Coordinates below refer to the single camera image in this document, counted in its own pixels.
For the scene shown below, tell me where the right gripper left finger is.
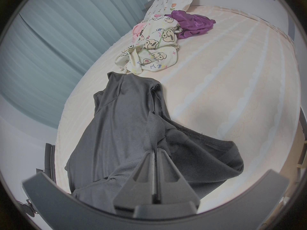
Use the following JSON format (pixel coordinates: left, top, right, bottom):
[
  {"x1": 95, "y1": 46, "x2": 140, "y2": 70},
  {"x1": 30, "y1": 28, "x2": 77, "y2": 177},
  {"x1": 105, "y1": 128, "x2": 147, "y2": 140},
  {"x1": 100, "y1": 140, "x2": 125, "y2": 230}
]
[{"x1": 113, "y1": 149, "x2": 157, "y2": 215}]

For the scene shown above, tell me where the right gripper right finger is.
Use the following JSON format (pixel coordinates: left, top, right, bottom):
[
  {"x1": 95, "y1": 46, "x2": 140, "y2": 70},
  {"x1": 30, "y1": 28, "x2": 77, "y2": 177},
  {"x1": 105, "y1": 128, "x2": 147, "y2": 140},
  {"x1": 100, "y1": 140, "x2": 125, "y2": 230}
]
[{"x1": 157, "y1": 149, "x2": 201, "y2": 210}]

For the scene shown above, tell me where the black T-shirt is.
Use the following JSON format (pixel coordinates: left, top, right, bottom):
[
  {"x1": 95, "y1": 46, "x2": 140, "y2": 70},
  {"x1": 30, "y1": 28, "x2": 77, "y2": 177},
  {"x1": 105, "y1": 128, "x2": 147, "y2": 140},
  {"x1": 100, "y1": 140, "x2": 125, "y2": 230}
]
[{"x1": 64, "y1": 71, "x2": 244, "y2": 214}]

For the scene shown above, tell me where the bed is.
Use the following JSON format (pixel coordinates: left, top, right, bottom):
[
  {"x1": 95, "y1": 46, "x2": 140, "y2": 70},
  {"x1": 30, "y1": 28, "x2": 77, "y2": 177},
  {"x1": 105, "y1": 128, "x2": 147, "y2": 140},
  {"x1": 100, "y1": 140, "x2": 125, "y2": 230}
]
[{"x1": 54, "y1": 0, "x2": 307, "y2": 215}]

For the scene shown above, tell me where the white printed garment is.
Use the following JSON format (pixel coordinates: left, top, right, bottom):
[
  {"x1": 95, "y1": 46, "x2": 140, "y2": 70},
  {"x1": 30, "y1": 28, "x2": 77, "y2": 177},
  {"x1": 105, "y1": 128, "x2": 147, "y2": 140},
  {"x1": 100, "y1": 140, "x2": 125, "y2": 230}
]
[{"x1": 115, "y1": 13, "x2": 180, "y2": 74}]

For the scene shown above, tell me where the blue-green curtain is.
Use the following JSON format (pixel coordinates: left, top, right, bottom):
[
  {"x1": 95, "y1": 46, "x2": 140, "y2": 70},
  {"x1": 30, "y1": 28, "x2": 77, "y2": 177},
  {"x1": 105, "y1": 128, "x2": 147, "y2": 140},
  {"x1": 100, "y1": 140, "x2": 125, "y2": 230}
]
[
  {"x1": 0, "y1": 16, "x2": 84, "y2": 129},
  {"x1": 18, "y1": 0, "x2": 154, "y2": 77}
]

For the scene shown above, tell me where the pink garment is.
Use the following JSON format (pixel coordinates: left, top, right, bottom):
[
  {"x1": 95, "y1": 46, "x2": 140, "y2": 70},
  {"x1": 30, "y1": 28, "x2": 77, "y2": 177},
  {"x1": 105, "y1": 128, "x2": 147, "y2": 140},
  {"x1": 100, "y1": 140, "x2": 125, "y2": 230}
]
[{"x1": 131, "y1": 23, "x2": 145, "y2": 42}]

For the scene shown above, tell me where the purple garment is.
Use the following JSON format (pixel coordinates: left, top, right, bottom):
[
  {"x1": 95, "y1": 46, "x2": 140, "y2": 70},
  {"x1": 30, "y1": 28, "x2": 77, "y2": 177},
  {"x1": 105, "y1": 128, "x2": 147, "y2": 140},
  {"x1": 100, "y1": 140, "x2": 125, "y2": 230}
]
[{"x1": 165, "y1": 10, "x2": 216, "y2": 40}]

